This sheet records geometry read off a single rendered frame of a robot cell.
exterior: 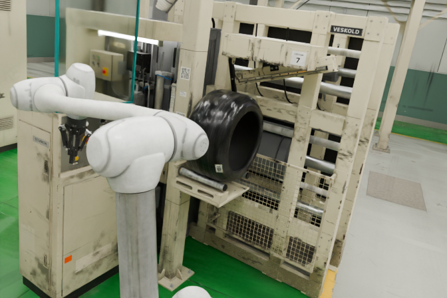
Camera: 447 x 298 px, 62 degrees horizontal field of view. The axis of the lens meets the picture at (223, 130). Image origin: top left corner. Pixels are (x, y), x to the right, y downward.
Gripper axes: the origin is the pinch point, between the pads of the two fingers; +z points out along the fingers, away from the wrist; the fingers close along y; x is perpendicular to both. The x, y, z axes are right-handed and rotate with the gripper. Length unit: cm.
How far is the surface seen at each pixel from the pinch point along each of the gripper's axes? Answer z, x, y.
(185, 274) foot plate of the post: 131, 53, 76
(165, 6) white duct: -30, 150, 13
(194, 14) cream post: -45, 97, 34
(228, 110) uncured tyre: -11, 56, 66
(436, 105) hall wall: 166, 727, 694
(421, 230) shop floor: 122, 157, 326
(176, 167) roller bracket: 40, 60, 47
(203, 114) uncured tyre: -3, 58, 53
